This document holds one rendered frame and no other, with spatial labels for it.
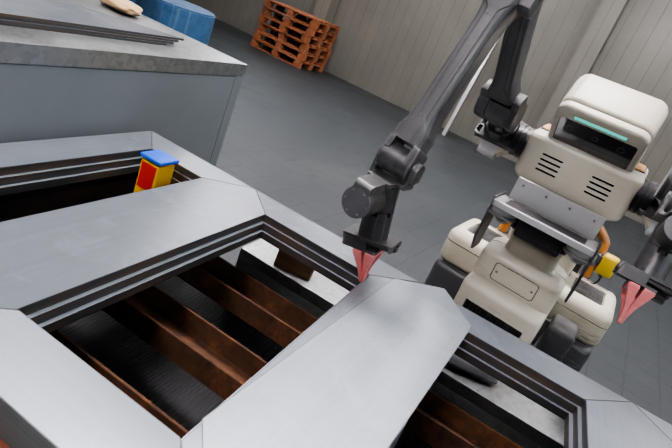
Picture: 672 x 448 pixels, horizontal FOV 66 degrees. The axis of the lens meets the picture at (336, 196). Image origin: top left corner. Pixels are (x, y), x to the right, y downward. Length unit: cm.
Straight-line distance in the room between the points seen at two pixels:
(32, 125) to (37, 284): 52
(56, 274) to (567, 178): 111
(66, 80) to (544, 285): 121
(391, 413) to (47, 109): 90
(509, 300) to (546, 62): 785
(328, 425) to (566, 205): 87
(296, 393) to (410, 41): 933
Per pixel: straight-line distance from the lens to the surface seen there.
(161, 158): 120
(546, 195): 137
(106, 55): 128
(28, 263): 83
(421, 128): 93
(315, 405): 72
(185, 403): 111
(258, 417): 67
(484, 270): 147
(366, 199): 88
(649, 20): 910
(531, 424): 128
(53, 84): 123
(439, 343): 96
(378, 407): 76
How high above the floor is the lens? 133
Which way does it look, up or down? 19 degrees down
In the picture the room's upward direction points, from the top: 22 degrees clockwise
